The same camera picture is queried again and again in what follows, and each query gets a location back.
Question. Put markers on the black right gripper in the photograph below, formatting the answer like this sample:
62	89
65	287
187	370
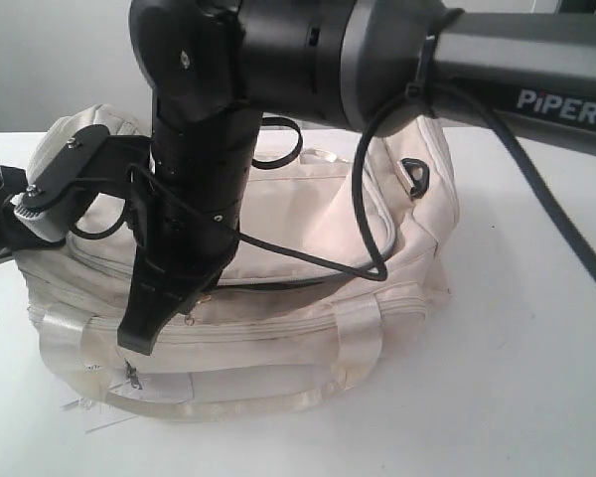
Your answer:
193	203

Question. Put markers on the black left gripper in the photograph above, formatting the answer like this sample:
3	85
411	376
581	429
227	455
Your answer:
13	235

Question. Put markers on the gold key ring zipper pull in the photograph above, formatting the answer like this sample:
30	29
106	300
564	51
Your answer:
196	314

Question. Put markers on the cream fabric duffel bag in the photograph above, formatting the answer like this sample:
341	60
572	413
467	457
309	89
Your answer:
280	335

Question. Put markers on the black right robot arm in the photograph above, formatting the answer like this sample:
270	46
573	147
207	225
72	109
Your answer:
215	67

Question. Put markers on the white paper hang tag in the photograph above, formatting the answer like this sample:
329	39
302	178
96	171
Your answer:
93	415

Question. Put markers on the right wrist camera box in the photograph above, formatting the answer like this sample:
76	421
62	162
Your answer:
92	162

